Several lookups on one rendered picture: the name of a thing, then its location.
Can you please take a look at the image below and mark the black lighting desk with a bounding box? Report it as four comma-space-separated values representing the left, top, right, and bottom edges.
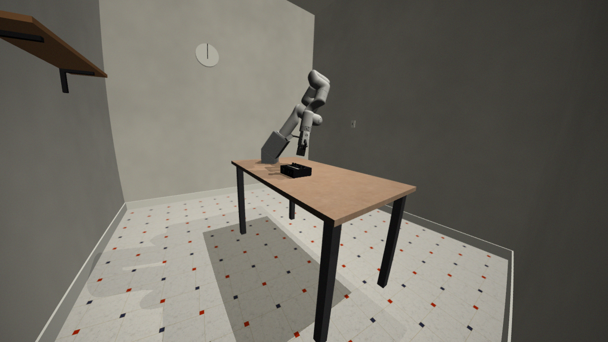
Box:
280, 163, 312, 178

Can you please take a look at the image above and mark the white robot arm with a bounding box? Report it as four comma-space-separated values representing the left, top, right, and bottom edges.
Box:
277, 70, 330, 141

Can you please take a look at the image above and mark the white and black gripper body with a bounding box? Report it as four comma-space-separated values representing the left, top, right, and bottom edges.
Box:
298, 130, 311, 147

